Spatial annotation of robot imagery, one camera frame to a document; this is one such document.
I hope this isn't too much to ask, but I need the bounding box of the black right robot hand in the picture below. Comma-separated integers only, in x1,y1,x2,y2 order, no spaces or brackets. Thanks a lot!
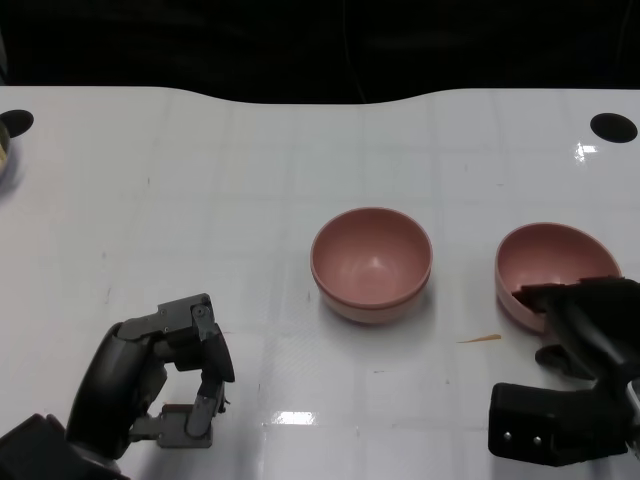
514,275,640,394

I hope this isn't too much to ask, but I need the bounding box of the pink plastic bowl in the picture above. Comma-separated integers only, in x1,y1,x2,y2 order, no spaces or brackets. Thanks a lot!
494,222,624,335
318,272,432,327
309,207,433,307

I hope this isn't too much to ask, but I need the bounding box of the black round table grommet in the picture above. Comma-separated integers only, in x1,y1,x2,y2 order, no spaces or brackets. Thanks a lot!
0,109,35,138
589,112,639,144

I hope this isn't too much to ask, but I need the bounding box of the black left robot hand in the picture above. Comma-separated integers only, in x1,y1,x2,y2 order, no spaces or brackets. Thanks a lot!
64,293,236,459

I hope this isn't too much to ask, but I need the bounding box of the metal dish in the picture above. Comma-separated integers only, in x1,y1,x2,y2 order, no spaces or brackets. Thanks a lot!
0,122,16,194

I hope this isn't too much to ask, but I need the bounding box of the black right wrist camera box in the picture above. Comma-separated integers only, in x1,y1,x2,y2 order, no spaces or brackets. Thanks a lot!
487,381,632,467

